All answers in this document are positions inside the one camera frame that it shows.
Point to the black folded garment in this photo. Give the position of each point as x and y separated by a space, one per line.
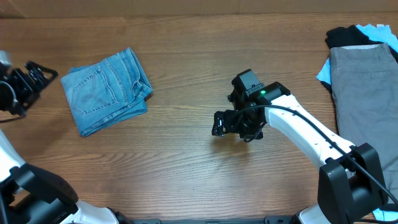
365 54

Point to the grey folded trousers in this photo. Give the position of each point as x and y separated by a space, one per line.
364 91

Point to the light blue denim jeans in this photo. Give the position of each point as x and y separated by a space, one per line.
105 93

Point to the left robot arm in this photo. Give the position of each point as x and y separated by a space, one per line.
30 194

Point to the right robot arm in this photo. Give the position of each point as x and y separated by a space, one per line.
350 179

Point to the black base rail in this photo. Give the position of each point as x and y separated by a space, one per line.
211 221

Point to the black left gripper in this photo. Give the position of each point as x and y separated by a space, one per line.
30 91

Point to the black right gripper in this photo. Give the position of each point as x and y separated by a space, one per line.
229 117

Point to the light blue folded garment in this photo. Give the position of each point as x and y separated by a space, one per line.
361 75

